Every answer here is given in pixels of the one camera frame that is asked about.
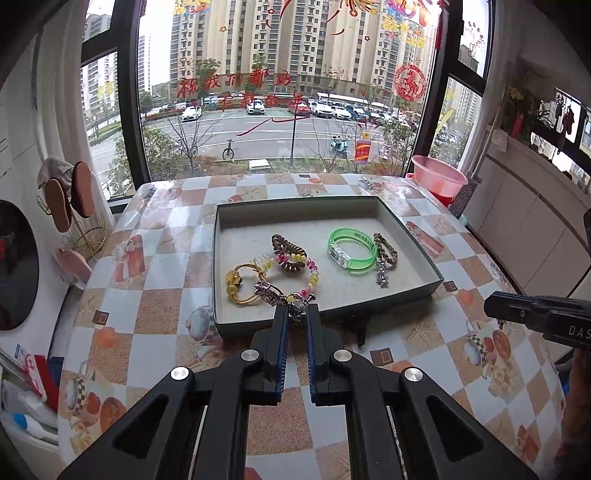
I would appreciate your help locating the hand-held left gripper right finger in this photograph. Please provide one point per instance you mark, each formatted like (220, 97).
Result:
(315, 355)

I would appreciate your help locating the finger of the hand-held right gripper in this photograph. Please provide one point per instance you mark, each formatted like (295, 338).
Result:
(517, 309)

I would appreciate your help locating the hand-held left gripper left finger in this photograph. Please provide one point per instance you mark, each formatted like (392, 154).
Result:
(279, 350)

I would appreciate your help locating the grey shallow tray box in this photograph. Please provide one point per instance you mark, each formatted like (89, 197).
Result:
(364, 295)

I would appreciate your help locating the green translucent bangle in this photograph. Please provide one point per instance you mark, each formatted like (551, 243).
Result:
(355, 265)

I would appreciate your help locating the person's right forearm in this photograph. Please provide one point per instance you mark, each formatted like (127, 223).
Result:
(579, 397)

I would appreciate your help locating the black hair clip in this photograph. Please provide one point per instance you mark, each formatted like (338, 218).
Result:
(362, 333)

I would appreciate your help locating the white cabinet counter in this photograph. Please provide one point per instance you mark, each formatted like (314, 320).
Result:
(526, 217)

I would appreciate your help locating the dark brush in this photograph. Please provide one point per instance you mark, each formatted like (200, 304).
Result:
(459, 203)

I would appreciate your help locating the pink plastic basin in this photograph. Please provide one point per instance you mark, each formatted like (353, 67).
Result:
(438, 174)

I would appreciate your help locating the red bottle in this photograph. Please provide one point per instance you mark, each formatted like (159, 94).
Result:
(517, 127)

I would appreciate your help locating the red lantern window decoration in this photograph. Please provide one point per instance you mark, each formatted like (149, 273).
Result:
(363, 148)

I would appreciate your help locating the potted plant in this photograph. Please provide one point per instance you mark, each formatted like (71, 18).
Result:
(521, 94)

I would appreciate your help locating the pink slipper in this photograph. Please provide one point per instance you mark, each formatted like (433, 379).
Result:
(74, 266)

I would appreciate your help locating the red white packet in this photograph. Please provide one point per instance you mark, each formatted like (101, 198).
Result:
(37, 371)

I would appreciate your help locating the round red papercut sticker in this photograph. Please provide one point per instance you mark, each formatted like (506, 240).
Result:
(410, 82)

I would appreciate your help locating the brown slipper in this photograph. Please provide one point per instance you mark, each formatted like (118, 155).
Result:
(84, 188)
(57, 205)

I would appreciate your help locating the white bottle blue cap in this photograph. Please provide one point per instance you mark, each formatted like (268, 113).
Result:
(30, 424)

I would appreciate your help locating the red writing window sticker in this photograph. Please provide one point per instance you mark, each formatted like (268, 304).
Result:
(240, 90)

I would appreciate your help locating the white washing machine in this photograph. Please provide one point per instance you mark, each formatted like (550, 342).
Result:
(18, 258)

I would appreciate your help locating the grey cloth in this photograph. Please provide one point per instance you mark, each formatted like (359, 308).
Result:
(51, 168)

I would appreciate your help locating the white curtain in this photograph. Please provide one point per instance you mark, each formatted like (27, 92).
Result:
(64, 92)

